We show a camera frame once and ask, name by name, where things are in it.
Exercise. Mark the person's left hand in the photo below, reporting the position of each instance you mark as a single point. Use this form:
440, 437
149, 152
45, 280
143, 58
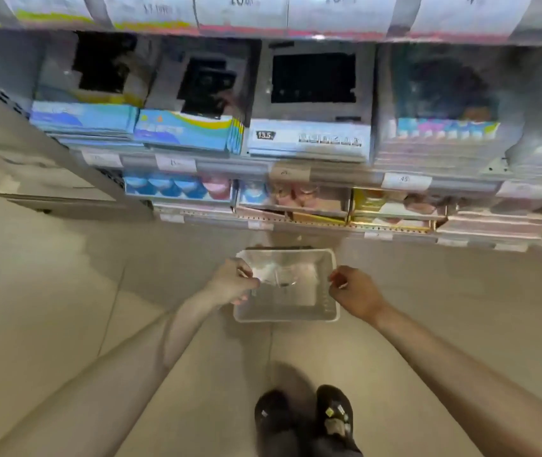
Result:
228, 283

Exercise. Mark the person's right hand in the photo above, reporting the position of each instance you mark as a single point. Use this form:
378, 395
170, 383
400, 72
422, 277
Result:
359, 292

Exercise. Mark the person's left thumb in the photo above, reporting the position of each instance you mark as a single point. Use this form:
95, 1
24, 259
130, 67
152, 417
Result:
248, 284

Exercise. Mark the person's right fingers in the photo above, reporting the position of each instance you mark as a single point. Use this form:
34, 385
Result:
338, 279

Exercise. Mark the clear plastic tray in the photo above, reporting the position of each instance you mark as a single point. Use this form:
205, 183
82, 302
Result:
294, 299

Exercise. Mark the person's left forearm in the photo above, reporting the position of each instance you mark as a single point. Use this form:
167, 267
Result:
123, 371

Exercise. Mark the person's right forearm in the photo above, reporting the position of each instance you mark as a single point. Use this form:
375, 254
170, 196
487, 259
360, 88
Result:
461, 375

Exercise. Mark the yellow gold box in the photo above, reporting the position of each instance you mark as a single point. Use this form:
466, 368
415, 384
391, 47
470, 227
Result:
390, 207

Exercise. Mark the grey metal shelf unit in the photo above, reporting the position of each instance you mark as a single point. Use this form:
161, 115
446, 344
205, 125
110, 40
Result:
337, 175

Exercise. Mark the brown price tag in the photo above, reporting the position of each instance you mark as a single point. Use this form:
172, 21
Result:
290, 173

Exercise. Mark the white price tag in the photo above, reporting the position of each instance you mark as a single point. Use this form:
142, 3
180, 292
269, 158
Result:
103, 158
406, 181
175, 163
525, 189

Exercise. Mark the pack of blue pink cups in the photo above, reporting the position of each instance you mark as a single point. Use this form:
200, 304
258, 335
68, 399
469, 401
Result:
175, 186

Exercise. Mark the person's right black shoe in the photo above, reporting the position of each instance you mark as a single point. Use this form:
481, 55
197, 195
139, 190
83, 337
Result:
335, 414

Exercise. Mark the person's black shoe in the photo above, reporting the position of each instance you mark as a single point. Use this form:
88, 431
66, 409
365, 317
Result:
275, 418
335, 414

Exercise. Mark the person's left black shoe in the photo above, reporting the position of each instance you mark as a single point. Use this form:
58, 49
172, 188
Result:
275, 418

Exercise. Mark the stack of blue yellow packets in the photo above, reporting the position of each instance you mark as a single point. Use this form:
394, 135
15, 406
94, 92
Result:
185, 130

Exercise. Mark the stack of pink trays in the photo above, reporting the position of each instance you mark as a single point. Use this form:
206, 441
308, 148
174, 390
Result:
504, 221

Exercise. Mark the clear containers with colourful label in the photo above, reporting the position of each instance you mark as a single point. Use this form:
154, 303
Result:
442, 123

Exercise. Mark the grey box with black window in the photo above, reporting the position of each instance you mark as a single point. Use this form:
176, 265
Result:
311, 90

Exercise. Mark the grey low platform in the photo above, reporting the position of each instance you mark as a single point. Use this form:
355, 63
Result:
71, 190

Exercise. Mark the upright pack with black window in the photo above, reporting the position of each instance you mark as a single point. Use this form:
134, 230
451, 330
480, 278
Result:
99, 66
204, 83

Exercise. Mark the stack of light blue packets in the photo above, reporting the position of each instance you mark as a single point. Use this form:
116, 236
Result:
82, 119

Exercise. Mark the row of white packets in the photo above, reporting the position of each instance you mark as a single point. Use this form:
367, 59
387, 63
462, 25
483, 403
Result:
252, 11

